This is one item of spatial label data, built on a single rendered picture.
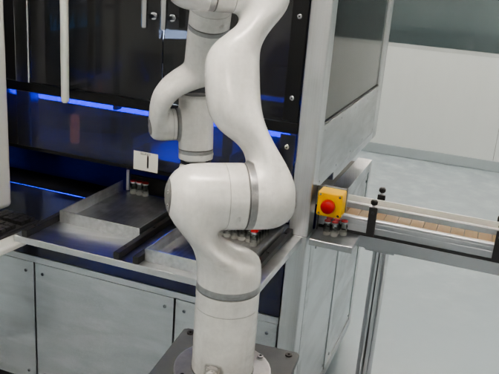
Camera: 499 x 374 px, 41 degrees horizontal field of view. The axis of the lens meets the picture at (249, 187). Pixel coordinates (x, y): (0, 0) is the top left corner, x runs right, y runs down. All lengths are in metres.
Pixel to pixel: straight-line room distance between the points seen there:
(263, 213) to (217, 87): 0.23
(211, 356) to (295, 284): 0.79
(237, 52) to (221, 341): 0.52
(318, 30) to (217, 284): 0.86
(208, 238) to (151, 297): 1.12
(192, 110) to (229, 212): 0.49
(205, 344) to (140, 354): 1.13
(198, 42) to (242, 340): 0.63
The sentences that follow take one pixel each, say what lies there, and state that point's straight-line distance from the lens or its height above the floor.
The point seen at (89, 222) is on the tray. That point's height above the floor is 0.90.
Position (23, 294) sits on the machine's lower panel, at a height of 0.44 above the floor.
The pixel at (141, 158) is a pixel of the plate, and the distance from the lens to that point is 2.11.
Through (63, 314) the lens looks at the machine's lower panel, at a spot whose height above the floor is 0.41.
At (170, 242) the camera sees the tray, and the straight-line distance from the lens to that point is 1.86.
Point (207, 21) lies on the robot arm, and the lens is 1.44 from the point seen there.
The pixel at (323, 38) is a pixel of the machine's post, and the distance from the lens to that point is 1.83.
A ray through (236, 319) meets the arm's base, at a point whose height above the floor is 1.01.
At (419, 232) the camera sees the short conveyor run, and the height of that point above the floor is 0.92.
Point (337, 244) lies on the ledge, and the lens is 1.95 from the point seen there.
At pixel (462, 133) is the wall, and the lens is 6.50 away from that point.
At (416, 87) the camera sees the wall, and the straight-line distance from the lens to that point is 6.47.
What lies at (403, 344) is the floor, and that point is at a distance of 3.29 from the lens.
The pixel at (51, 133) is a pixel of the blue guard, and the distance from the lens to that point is 2.27.
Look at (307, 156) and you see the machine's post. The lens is 1.89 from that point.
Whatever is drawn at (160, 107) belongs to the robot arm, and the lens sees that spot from 1.54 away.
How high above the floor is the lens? 1.61
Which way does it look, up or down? 18 degrees down
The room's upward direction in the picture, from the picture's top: 5 degrees clockwise
